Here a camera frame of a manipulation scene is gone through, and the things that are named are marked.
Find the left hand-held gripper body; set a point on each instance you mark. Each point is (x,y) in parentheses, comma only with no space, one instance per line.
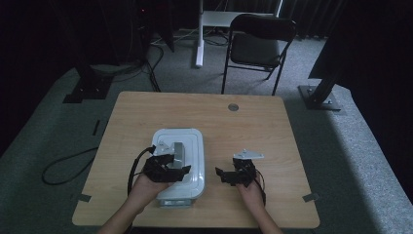
(156,170)

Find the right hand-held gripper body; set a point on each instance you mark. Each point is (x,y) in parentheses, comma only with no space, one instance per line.
(246,172)

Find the white storage box lid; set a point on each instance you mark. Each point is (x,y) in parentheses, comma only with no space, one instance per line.
(191,156)

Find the person's left hand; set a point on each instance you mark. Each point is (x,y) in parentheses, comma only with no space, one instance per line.
(146,191)

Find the person's right hand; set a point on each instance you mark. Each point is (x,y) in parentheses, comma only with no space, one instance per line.
(251,196)

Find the grey round table grommet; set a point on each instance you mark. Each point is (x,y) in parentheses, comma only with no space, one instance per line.
(233,107)

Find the grey tape piece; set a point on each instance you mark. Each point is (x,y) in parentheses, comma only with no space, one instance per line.
(83,198)
(311,197)

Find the black strip on floor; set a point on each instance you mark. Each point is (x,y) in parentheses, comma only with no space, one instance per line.
(96,127)

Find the black metal stand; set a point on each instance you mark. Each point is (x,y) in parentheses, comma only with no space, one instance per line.
(89,86)
(319,99)

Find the black folding chair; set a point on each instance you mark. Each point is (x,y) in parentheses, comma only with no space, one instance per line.
(256,48)

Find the dark curtain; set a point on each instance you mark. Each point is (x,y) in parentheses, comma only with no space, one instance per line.
(308,19)

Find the white desk frame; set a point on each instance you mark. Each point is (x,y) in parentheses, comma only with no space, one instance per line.
(200,48)

